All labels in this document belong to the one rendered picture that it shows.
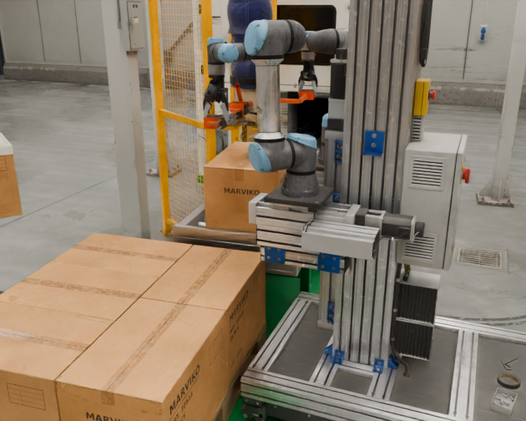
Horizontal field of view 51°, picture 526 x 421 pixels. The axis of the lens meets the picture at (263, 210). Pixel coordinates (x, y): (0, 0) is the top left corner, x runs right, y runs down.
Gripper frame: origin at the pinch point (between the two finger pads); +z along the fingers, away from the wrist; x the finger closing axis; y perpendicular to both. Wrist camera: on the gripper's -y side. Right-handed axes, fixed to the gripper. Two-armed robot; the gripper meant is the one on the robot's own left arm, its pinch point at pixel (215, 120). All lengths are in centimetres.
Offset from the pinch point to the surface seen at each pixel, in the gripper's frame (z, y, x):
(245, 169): 30.4, 30.3, -4.6
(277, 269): 82, 26, -23
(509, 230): 124, 230, -172
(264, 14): -44, 54, -8
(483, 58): 37, 891, -207
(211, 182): 38, 30, 14
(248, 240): 67, 26, -7
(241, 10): -46, 49, 2
